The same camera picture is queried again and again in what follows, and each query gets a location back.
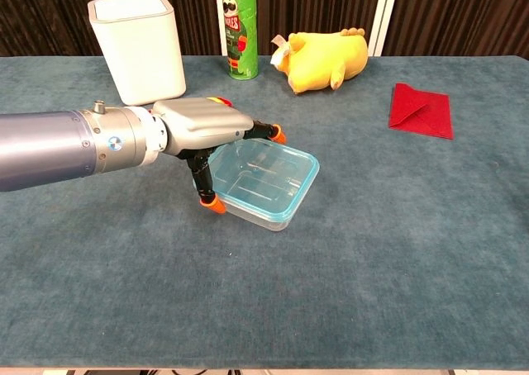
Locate green Pringles can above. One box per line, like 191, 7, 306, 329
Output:
214, 0, 260, 81

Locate white square trash bin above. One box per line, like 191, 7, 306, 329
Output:
87, 0, 188, 107

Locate yellow plush chicken toy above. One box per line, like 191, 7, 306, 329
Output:
270, 27, 369, 95

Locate white partition post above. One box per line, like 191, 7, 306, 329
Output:
367, 0, 401, 57

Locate teal table cloth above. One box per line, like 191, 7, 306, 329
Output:
0, 55, 529, 370

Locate red envelope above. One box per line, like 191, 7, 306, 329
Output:
388, 83, 455, 140

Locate teal container lid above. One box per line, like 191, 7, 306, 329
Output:
206, 138, 321, 221

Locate left silver hand orange fingertips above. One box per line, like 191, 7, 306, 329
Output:
151, 97, 288, 215

